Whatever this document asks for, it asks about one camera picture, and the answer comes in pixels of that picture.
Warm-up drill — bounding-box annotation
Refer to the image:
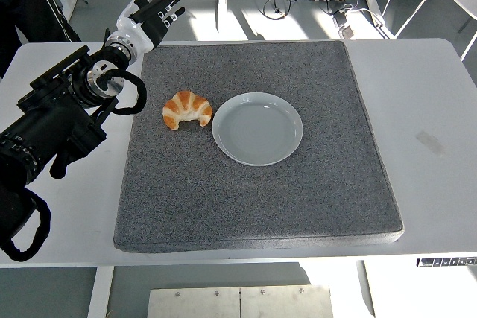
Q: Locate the person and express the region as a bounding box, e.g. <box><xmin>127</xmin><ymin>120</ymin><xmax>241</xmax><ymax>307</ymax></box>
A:
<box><xmin>0</xmin><ymin>0</ymin><xmax>82</xmax><ymax>77</ymax></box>

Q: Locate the grey felt mat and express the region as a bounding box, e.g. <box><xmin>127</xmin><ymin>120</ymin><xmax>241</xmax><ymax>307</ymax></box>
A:
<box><xmin>113</xmin><ymin>39</ymin><xmax>405</xmax><ymax>254</ymax></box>

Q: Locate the croissant bread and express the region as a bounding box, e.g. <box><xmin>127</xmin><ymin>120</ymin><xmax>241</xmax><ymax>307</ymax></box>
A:
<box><xmin>162</xmin><ymin>90</ymin><xmax>213</xmax><ymax>131</ymax></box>

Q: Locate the table control panel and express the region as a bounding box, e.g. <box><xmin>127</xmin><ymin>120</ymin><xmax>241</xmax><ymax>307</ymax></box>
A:
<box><xmin>416</xmin><ymin>256</ymin><xmax>477</xmax><ymax>269</ymax></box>

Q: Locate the grey metal plate with screws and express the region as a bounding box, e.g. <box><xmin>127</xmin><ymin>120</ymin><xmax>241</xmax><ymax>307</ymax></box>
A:
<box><xmin>147</xmin><ymin>287</ymin><xmax>241</xmax><ymax>318</ymax></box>
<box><xmin>239</xmin><ymin>284</ymin><xmax>334</xmax><ymax>318</ymax></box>

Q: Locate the grey round plate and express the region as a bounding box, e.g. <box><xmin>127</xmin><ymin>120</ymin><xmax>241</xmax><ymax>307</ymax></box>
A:
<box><xmin>211</xmin><ymin>92</ymin><xmax>304</xmax><ymax>167</ymax></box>

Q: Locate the white table leg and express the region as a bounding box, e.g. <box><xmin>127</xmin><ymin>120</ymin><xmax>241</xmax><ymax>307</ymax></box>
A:
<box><xmin>86</xmin><ymin>265</ymin><xmax>115</xmax><ymax>318</ymax></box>
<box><xmin>356</xmin><ymin>260</ymin><xmax>376</xmax><ymax>316</ymax></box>

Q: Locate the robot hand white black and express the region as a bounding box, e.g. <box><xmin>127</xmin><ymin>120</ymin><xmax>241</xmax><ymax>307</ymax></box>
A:
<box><xmin>110</xmin><ymin>0</ymin><xmax>192</xmax><ymax>54</ymax></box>

